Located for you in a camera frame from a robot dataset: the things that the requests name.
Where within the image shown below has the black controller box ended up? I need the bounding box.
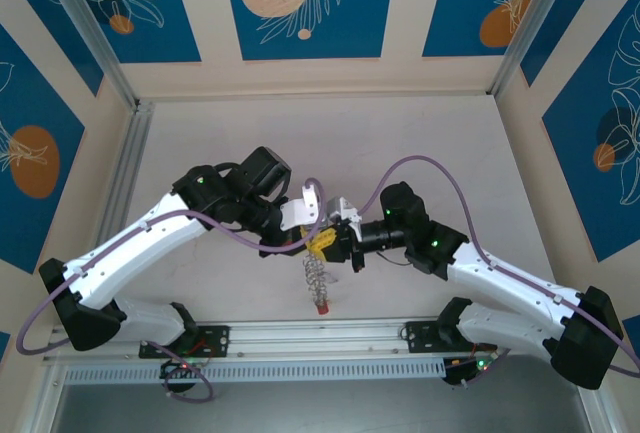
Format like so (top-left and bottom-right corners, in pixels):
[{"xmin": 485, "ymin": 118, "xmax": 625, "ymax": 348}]
[
  {"xmin": 158, "ymin": 355, "xmax": 201, "ymax": 394},
  {"xmin": 442, "ymin": 352, "xmax": 499, "ymax": 388}
]

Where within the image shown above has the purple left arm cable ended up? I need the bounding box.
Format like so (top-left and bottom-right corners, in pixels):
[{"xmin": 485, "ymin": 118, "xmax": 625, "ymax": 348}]
[{"xmin": 15, "ymin": 177, "xmax": 324, "ymax": 403}]

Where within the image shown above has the aluminium side rail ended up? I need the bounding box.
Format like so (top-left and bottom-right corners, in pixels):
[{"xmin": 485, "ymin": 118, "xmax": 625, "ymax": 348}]
[{"xmin": 97, "ymin": 100, "xmax": 156, "ymax": 324}]

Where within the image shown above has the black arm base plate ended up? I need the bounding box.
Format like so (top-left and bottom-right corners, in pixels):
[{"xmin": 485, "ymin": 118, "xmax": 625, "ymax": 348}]
[
  {"xmin": 403, "ymin": 320, "xmax": 501, "ymax": 354},
  {"xmin": 138, "ymin": 322, "xmax": 232, "ymax": 360}
]

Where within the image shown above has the white slotted cable duct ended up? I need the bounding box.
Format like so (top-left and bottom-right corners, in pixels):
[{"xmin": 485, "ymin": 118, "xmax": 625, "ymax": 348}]
[{"xmin": 62, "ymin": 357, "xmax": 449, "ymax": 385}]

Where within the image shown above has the aluminium frame post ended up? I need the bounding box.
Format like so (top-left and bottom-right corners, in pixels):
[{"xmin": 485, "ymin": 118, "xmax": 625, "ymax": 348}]
[
  {"xmin": 487, "ymin": 0, "xmax": 571, "ymax": 97},
  {"xmin": 37, "ymin": 0, "xmax": 139, "ymax": 109},
  {"xmin": 574, "ymin": 385, "xmax": 619, "ymax": 433},
  {"xmin": 22, "ymin": 360, "xmax": 69, "ymax": 433}
]

